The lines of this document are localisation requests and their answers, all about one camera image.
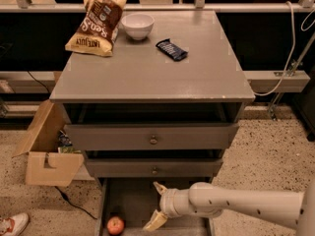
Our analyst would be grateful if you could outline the grey bottom drawer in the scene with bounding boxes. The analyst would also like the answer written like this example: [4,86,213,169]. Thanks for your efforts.
[94,178,216,236]

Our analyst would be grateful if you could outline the items inside cardboard box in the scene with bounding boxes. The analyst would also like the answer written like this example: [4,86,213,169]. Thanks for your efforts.
[58,131,81,153]

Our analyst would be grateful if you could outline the grey drawer cabinet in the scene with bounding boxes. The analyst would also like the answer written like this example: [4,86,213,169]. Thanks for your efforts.
[49,10,256,189]

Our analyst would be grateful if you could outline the white bowl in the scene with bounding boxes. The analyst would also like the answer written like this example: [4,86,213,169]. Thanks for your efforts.
[121,13,155,40]

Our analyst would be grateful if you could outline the grey drawer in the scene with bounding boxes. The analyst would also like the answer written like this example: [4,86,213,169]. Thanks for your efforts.
[65,124,239,150]
[94,178,216,236]
[86,158,222,178]

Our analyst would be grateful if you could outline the grey top drawer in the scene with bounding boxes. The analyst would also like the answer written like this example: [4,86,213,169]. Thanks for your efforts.
[65,124,239,150]

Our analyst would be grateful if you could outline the cardboard box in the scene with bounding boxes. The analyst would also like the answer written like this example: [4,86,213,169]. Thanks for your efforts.
[12,100,90,187]

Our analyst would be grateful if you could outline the grey middle drawer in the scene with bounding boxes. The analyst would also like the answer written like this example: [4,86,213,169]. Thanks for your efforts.
[86,158,222,178]

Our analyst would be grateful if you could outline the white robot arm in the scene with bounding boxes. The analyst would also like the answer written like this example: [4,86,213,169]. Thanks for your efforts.
[144,182,315,236]

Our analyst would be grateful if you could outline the white red sneaker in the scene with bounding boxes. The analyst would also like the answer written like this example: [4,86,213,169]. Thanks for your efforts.
[0,212,30,236]

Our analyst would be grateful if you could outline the white cable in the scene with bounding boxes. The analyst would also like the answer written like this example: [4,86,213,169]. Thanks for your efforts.
[252,1,315,97]

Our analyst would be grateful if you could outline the black floor cable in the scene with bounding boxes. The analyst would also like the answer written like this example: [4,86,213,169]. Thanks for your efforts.
[54,185,98,220]

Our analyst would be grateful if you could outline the metal railing bar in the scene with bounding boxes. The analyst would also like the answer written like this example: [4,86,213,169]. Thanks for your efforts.
[0,3,307,13]

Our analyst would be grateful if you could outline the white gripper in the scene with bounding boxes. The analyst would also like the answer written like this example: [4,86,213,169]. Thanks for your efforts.
[143,181,192,232]

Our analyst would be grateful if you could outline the dark blue snack bar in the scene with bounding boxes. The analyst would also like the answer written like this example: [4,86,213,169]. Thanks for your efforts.
[156,39,188,62]

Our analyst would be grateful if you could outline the brown chip bag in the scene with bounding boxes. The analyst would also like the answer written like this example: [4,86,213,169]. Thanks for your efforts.
[65,0,127,57]

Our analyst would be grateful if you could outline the red apple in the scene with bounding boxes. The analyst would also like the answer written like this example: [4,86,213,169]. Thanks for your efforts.
[106,216,125,236]

